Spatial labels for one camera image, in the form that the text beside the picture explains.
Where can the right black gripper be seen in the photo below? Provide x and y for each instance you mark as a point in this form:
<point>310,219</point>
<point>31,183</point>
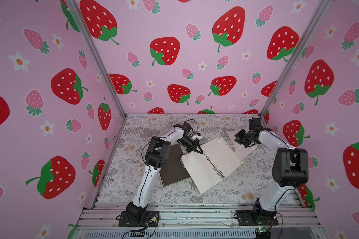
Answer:
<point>243,138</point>

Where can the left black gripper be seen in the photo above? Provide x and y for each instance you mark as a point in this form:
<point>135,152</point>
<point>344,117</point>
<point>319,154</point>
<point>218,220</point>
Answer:
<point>194,146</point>

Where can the torn lined paper page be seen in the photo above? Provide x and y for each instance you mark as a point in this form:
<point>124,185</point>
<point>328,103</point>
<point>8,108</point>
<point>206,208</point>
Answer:
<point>240,151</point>

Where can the white spiral notebook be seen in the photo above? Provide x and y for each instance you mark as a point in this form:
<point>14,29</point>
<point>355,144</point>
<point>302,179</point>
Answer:
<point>211,167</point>

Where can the dark brown spiral notebook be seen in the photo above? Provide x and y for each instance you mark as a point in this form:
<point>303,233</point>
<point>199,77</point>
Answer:
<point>173,171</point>

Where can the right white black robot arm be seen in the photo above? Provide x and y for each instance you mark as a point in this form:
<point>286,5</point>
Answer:
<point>289,171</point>

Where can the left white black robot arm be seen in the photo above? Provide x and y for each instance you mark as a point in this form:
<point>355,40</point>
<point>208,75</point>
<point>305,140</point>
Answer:
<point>156,156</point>

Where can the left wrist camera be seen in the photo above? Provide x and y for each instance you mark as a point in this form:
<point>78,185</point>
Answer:
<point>197,136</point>

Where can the aluminium frame rail base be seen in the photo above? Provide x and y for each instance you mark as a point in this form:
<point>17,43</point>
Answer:
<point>197,221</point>

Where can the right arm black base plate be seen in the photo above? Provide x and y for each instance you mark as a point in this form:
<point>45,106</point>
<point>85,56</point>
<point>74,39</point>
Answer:
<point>251,218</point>

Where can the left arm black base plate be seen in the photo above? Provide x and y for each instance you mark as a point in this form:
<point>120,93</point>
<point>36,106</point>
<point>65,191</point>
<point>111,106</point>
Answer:
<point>147,218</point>

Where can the right aluminium corner post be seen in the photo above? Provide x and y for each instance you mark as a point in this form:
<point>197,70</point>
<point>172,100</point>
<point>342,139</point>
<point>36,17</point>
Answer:
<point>312,25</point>

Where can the aluminium corner post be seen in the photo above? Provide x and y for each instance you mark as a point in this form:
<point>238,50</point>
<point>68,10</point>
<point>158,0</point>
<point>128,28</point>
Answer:
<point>312,25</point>
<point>78,18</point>

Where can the left aluminium corner post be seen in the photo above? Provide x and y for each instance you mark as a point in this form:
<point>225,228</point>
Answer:
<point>78,18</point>

